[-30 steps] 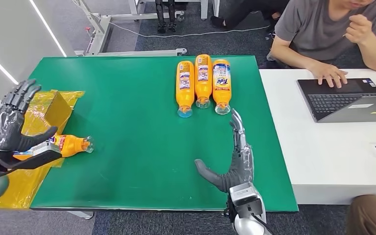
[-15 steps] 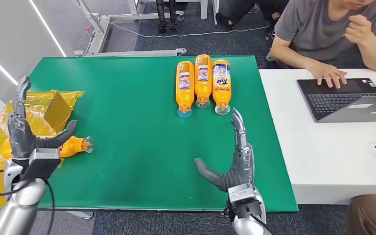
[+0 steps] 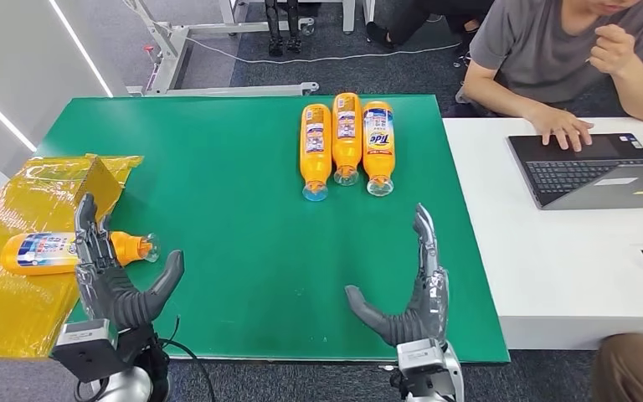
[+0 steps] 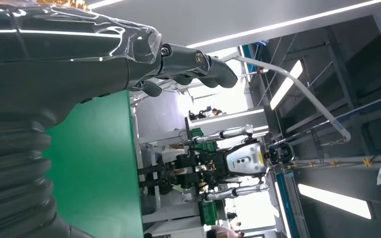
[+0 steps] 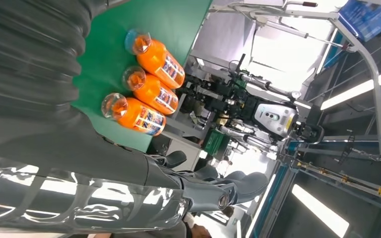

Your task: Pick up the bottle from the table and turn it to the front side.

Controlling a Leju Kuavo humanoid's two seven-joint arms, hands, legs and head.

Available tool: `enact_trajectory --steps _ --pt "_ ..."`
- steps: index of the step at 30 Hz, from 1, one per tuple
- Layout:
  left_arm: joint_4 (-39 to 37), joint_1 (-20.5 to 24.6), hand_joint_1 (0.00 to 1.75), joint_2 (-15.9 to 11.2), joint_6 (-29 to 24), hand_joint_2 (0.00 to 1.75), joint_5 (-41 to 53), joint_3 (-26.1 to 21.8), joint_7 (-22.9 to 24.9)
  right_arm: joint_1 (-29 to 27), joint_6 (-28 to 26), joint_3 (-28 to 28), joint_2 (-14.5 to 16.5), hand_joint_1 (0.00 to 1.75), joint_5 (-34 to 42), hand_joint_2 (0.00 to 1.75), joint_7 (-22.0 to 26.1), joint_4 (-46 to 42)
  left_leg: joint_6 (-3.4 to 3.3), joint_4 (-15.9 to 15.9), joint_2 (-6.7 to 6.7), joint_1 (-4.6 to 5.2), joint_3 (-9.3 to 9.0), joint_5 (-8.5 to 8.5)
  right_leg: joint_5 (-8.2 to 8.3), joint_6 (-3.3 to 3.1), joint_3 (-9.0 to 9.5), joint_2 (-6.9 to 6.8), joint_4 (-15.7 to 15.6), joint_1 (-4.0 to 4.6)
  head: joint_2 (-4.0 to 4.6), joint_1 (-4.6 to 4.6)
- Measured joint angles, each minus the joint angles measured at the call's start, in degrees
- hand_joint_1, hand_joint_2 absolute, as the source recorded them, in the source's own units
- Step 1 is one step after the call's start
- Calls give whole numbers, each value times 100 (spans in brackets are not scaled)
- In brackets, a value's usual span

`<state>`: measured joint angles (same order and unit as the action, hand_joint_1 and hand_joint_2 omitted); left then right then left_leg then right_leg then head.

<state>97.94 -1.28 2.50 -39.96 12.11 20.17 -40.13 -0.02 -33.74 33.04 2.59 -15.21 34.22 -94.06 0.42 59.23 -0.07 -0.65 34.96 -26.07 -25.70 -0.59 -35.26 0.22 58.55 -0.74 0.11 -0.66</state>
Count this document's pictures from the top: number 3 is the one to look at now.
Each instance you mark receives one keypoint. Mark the orange detergent bottle clear cap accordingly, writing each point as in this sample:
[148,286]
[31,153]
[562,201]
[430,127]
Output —
[38,255]
[347,151]

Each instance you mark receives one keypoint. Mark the black robot legs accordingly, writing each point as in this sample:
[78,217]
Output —
[276,33]

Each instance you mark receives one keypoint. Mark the yellow film wrapped cardboard box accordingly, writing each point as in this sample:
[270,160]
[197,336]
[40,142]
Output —
[27,310]

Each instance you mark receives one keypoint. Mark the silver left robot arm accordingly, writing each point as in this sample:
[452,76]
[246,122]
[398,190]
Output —
[127,388]

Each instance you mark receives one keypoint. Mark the person's right forearm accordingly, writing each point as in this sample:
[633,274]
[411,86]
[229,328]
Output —
[493,95]

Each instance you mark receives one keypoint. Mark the small red knob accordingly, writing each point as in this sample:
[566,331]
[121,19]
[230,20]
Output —
[148,49]

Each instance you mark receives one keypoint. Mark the white metal stand frame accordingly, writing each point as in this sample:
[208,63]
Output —
[169,50]

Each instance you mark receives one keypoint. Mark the person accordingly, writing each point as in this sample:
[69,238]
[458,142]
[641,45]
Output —
[543,55]

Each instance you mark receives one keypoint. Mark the person's right hand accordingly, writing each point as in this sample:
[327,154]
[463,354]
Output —
[565,127]

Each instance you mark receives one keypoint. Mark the person's left hand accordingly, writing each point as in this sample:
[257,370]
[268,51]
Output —
[612,50]

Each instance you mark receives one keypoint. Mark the orange Tide bottle clear cap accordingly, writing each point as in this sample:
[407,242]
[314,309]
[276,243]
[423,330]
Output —
[378,162]

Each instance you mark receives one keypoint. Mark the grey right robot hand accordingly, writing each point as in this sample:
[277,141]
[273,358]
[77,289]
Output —
[427,313]

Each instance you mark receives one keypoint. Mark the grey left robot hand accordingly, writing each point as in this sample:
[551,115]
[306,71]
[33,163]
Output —
[113,299]

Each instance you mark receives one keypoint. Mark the white desk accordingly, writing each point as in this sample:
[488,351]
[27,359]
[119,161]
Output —
[565,266]

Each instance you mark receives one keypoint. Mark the white table leg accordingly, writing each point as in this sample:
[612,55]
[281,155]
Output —
[349,16]

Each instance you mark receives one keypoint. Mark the person's hand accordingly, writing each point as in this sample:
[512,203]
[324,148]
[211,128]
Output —
[612,50]
[565,127]

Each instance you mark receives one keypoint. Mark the dark grey laptop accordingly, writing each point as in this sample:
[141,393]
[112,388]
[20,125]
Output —
[571,172]

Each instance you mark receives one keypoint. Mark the brown fabric object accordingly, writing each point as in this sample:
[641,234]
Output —
[637,372]

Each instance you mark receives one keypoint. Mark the person's legs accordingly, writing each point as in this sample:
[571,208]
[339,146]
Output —
[410,22]

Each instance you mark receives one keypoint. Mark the orange detergent bottle blue cap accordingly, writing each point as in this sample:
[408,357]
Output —
[316,165]

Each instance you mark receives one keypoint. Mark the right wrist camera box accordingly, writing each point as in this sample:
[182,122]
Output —
[421,358]

